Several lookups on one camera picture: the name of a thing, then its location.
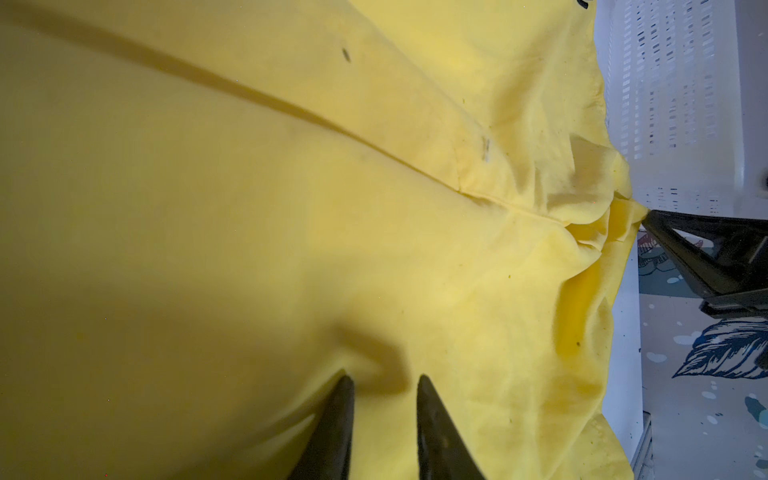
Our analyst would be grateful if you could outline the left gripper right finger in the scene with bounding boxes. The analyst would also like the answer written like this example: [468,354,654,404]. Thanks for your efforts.
[416,375,484,480]

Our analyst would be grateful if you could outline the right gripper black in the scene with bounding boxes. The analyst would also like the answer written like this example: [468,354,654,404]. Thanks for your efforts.
[642,210,767,318]

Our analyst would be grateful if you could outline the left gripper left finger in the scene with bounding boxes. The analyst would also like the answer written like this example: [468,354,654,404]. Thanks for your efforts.
[288,375,355,480]

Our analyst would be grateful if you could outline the white plastic basket tray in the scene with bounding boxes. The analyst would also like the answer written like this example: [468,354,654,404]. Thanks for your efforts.
[594,1,767,219]

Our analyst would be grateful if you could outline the yellow shorts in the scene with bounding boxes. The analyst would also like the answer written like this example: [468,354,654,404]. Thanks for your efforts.
[1,1,646,479]

